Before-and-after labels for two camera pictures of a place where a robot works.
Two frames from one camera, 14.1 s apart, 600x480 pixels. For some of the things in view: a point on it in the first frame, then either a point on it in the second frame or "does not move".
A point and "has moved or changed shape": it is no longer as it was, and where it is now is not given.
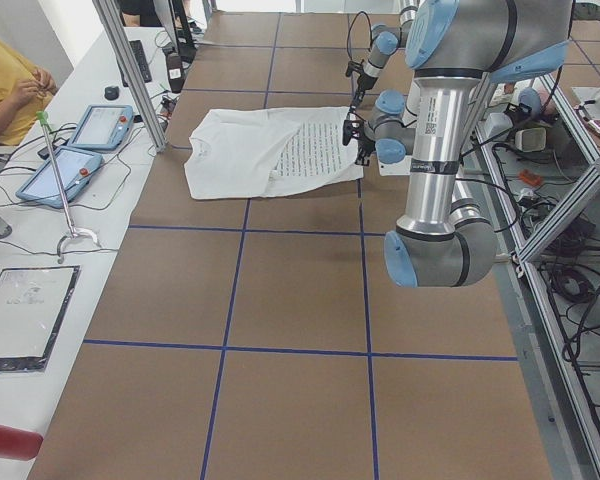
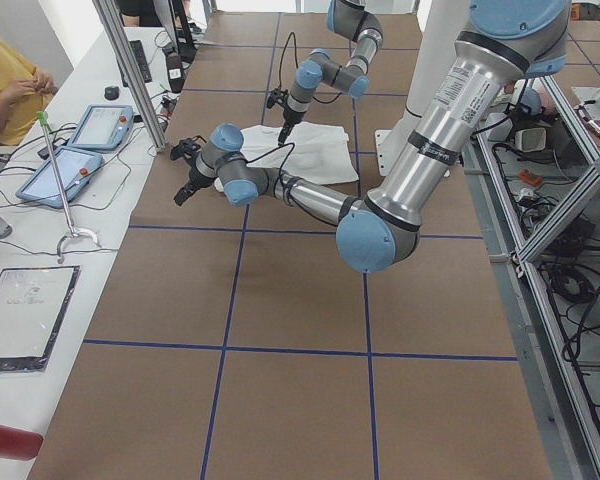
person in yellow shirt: x=14 y=94 does not move
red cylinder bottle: x=4 y=441 does not move
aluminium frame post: x=131 y=77 does not move
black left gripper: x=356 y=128 to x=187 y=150
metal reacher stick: x=43 y=118 does not move
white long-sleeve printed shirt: x=258 y=152 has moved or changed shape
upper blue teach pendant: x=103 y=127 does not move
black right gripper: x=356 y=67 to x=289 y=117
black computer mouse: x=111 y=93 does not move
